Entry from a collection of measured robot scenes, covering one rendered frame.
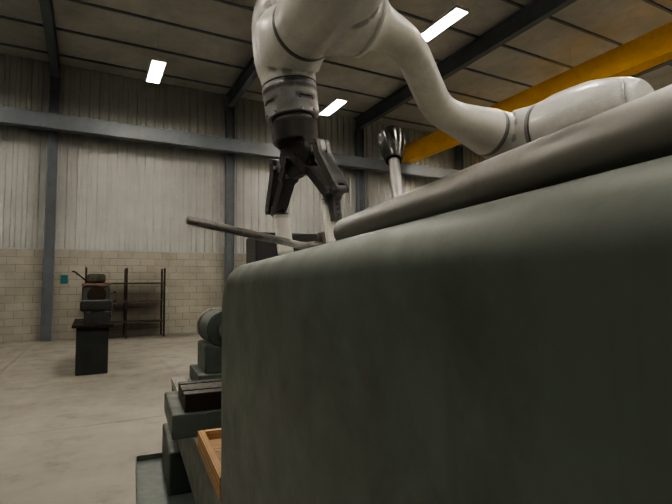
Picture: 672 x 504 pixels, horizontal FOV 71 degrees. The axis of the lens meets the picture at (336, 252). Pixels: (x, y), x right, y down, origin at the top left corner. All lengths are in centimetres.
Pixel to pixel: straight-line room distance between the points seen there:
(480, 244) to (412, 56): 64
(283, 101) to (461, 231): 62
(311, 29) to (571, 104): 51
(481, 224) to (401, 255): 5
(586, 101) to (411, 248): 80
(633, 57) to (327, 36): 1213
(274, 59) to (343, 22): 15
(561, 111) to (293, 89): 50
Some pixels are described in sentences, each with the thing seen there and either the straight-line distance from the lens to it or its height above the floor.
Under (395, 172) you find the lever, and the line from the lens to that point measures 50.
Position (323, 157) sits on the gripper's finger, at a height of 142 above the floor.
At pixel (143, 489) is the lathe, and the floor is 54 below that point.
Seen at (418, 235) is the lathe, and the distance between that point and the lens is 19.
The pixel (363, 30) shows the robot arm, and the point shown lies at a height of 157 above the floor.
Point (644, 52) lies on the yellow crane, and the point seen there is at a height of 616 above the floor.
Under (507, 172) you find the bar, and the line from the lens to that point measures 19.
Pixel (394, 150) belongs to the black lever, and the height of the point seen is 137.
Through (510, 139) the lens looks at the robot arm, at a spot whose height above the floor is 153.
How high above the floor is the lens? 122
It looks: 5 degrees up
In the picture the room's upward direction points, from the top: 1 degrees counter-clockwise
